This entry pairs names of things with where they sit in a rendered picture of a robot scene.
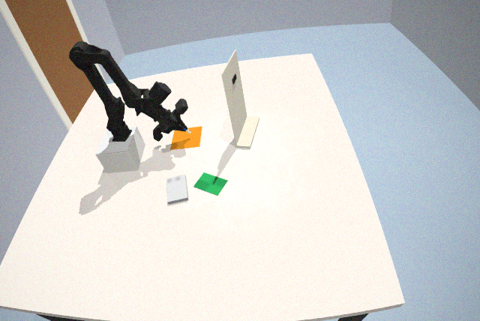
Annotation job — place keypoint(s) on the yellow square zone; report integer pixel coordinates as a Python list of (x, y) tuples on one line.
[(184, 140)]

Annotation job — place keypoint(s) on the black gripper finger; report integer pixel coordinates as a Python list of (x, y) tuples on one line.
[(179, 128), (181, 123)]

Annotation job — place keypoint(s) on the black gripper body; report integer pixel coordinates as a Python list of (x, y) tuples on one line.
[(181, 107)]

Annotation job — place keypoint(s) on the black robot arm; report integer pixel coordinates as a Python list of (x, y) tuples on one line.
[(85, 56)]

